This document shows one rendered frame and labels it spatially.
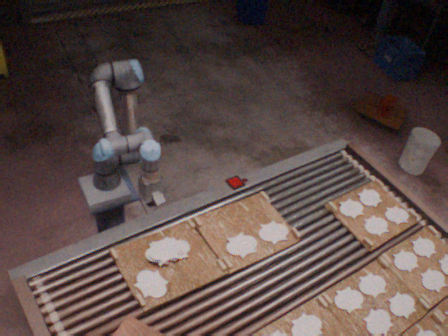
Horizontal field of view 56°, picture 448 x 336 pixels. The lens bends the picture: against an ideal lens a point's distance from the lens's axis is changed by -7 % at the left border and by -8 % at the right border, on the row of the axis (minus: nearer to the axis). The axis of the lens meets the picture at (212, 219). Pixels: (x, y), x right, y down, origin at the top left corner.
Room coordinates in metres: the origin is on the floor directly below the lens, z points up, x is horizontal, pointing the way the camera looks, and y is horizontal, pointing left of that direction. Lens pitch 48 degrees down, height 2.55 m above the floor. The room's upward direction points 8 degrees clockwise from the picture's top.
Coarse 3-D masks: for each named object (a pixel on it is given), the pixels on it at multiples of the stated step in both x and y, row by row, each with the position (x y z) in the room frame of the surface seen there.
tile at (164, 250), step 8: (160, 240) 1.24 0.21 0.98; (168, 240) 1.25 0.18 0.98; (152, 248) 1.19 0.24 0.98; (160, 248) 1.20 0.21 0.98; (168, 248) 1.20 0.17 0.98; (176, 248) 1.21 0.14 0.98; (152, 256) 1.15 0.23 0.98; (160, 256) 1.15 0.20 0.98; (168, 256) 1.16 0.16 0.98; (176, 256) 1.17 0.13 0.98
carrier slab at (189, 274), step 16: (176, 224) 1.38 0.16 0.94; (144, 240) 1.26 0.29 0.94; (176, 240) 1.29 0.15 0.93; (192, 240) 1.30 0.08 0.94; (112, 256) 1.14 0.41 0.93; (128, 256) 1.16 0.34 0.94; (144, 256) 1.17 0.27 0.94; (192, 256) 1.21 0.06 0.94; (208, 256) 1.22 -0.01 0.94; (128, 272) 1.07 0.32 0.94; (160, 272) 1.10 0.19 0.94; (176, 272) 1.11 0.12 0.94; (192, 272) 1.12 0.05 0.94; (208, 272) 1.13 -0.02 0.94; (224, 272) 1.15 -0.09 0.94; (176, 288) 1.03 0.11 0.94; (192, 288) 1.04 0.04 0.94; (160, 304) 0.94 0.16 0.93
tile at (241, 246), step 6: (240, 234) 1.37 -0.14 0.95; (228, 240) 1.33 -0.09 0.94; (234, 240) 1.33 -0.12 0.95; (240, 240) 1.33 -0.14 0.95; (246, 240) 1.34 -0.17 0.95; (252, 240) 1.34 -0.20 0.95; (228, 246) 1.29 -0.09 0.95; (234, 246) 1.29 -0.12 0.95; (240, 246) 1.30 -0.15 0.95; (246, 246) 1.30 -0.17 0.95; (252, 246) 1.31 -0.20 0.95; (228, 252) 1.26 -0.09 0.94; (234, 252) 1.26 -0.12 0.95; (240, 252) 1.26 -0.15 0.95; (246, 252) 1.27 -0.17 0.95; (252, 252) 1.27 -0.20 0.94
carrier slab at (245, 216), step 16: (224, 208) 1.53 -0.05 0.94; (240, 208) 1.54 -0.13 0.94; (256, 208) 1.56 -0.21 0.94; (272, 208) 1.58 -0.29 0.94; (208, 224) 1.41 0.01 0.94; (224, 224) 1.42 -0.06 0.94; (240, 224) 1.44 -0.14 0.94; (256, 224) 1.45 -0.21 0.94; (208, 240) 1.31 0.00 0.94; (224, 240) 1.33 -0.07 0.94; (256, 240) 1.35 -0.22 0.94; (288, 240) 1.38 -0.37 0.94; (224, 256) 1.23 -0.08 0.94; (240, 256) 1.25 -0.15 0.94; (256, 256) 1.26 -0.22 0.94
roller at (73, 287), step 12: (336, 168) 1.99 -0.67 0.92; (348, 168) 2.02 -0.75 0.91; (312, 180) 1.85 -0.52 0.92; (324, 180) 1.89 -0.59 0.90; (288, 192) 1.73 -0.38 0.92; (96, 276) 1.04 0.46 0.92; (108, 276) 1.06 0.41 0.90; (60, 288) 0.95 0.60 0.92; (72, 288) 0.96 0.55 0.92; (36, 300) 0.87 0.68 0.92; (48, 300) 0.88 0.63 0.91
